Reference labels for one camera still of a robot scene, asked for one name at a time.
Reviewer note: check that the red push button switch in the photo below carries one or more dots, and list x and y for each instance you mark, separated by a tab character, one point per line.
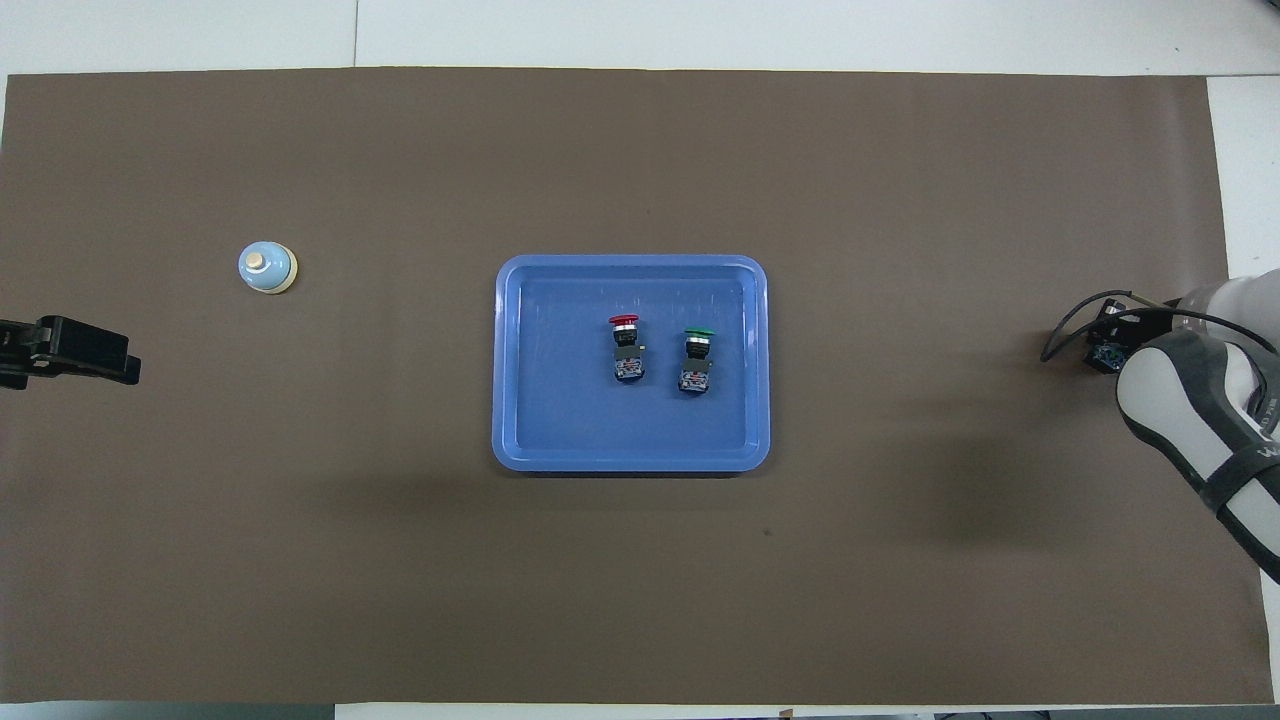
627	368

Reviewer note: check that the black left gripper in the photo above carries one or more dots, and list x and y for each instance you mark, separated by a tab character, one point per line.
15	345

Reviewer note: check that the brown table mat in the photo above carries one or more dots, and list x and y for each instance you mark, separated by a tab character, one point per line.
300	500

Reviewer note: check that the yellow push button switch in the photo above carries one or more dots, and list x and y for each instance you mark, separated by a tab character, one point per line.
1105	358

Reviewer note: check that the green push button switch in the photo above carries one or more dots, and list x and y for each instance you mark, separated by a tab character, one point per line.
695	378

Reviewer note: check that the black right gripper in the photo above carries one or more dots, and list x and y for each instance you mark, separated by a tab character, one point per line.
1155	325

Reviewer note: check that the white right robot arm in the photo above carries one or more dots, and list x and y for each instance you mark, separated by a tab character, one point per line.
1180	400

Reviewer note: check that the blue plastic tray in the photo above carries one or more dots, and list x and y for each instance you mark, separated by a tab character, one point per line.
560	400

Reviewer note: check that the light blue service bell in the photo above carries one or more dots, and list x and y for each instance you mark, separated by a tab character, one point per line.
262	268

